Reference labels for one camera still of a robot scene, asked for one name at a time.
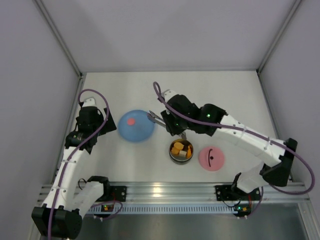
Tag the metal tongs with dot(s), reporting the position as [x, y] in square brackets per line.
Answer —
[159, 121]

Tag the orange round food piece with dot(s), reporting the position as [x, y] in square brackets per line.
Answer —
[175, 151]
[178, 145]

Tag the beige cube food piece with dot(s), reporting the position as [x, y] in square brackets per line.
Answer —
[183, 153]

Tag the left aluminium frame post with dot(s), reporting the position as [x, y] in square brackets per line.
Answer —
[57, 35]

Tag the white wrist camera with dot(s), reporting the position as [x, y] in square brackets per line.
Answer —
[89, 102]
[168, 94]

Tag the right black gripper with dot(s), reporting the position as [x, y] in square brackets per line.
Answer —
[167, 122]

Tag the round steel lunch box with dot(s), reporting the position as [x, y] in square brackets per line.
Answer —
[176, 158]

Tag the right aluminium frame post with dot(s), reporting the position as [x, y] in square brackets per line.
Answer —
[288, 18]

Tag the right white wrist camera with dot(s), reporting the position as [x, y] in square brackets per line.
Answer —
[168, 94]

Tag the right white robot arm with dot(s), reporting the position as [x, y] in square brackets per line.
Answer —
[276, 155]

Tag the aluminium frame post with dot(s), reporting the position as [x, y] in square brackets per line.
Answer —
[288, 18]
[57, 35]

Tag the pink round food piece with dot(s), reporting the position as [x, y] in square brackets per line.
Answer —
[131, 121]

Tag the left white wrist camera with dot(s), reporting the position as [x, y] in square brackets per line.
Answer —
[89, 102]

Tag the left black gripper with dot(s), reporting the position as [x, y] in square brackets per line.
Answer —
[107, 124]

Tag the blue plastic plate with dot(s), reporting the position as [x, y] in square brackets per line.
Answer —
[141, 131]

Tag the pink round lid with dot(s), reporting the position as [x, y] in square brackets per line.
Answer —
[211, 158]

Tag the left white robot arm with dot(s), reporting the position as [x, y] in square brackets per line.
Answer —
[61, 213]

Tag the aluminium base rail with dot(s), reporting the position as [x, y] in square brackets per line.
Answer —
[193, 193]

